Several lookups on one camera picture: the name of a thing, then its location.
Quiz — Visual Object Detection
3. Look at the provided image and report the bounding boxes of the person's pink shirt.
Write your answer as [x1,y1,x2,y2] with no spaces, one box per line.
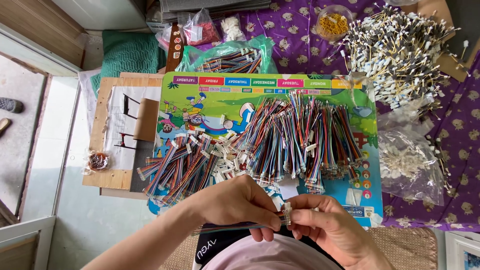
[202,234,343,270]

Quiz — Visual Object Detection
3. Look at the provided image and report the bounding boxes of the white printed paper sheet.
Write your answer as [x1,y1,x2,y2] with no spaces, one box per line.
[103,86,163,171]

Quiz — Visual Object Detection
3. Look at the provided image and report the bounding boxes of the colourful cartoon plastic table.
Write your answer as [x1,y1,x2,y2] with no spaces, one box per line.
[148,71,384,228]

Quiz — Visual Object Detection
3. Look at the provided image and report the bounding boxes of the grey shoe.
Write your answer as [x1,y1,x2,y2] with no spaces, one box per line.
[0,97,25,114]

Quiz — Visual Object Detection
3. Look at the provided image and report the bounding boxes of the brown cardboard sheet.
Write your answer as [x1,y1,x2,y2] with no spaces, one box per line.
[399,0,480,83]

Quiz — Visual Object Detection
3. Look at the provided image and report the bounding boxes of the teal knitted mat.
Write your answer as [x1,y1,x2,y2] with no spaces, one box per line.
[90,30,167,96]

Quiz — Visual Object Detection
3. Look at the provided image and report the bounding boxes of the scatter of white plastic connectors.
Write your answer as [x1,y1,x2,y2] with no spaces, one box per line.
[170,109,289,197]

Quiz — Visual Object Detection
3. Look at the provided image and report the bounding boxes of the heap of black yellow wires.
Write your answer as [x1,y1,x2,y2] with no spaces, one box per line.
[330,4,471,113]

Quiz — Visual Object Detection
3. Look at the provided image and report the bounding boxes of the small bag of brown bands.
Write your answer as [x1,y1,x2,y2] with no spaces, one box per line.
[83,150,112,175]

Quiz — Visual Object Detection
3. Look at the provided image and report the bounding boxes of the wooden cabinet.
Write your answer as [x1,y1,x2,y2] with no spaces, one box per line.
[0,0,88,69]

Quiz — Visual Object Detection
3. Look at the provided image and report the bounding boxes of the heap of finished ribbon cables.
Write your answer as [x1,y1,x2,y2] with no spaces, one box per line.
[136,131,241,208]

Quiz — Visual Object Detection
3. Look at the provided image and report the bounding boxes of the green bag of multicoloured cables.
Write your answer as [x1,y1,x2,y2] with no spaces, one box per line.
[175,35,278,74]

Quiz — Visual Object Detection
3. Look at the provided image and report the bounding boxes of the white picture frame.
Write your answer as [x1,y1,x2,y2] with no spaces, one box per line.
[445,230,480,270]

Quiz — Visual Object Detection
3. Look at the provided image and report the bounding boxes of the plywood board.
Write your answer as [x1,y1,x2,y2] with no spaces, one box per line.
[82,72,163,191]

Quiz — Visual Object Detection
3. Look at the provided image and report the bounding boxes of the brown wooden strip with stickers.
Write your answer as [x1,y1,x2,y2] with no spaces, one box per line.
[165,23,185,74]

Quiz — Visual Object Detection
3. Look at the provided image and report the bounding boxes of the multicoloured ribbon cable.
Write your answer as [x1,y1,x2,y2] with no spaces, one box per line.
[193,202,293,236]

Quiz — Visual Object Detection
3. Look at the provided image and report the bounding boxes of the brown cardboard piece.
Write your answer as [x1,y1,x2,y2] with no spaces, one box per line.
[133,98,161,142]

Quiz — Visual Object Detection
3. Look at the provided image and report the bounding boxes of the large clear bag, white connectors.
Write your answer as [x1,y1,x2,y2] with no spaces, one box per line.
[376,95,448,207]

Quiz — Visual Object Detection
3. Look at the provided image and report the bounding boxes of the pile of loose multicoloured cables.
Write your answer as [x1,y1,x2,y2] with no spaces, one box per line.
[232,91,365,195]

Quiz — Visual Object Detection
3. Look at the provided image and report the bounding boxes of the purple patterned cloth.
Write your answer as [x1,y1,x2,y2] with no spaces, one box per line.
[195,0,480,232]

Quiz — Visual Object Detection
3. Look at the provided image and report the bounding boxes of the clear bag of red parts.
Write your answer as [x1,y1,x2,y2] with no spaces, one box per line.
[178,8,222,47]

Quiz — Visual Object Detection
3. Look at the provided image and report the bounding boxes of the person's black lettered shorts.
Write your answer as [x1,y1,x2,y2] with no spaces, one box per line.
[192,227,289,270]

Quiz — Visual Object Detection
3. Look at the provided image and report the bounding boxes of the person's right hand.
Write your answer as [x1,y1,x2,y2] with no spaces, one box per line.
[287,194,373,264]

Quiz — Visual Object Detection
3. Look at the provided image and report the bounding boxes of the white door frame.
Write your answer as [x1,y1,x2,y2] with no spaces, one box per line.
[0,215,57,270]

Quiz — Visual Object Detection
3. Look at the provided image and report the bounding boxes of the white paper scrap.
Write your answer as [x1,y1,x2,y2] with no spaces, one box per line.
[345,187,364,206]
[278,176,300,200]

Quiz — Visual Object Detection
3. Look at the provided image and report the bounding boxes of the small clear bag, white parts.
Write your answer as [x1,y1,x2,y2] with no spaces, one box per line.
[219,14,247,43]

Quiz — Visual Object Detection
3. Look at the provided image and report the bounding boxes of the person's left hand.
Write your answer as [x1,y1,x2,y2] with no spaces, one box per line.
[195,175,283,243]

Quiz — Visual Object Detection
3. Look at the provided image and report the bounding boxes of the clear tub of yellow bands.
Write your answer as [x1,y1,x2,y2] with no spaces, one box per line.
[316,4,354,42]

